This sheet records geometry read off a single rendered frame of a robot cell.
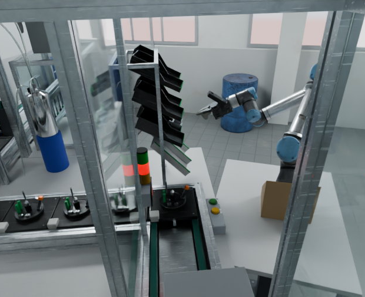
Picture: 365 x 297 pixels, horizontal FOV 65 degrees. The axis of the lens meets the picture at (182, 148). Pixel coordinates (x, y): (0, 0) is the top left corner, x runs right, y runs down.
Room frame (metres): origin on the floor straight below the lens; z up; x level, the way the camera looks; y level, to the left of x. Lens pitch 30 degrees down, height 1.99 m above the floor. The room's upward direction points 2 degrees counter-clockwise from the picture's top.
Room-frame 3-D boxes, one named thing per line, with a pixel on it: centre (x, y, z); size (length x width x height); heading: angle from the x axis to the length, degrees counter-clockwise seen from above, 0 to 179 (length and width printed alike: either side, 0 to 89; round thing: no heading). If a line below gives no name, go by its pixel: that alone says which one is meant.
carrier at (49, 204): (1.13, 0.80, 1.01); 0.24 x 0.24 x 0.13; 4
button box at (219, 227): (1.11, -0.16, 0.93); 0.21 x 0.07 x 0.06; 4
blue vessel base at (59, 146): (1.72, 0.90, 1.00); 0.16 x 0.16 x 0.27
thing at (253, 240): (1.24, -0.53, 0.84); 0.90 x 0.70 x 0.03; 163
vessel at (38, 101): (1.72, 0.90, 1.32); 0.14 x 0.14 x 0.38
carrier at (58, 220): (1.15, 0.56, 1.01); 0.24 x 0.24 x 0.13; 4
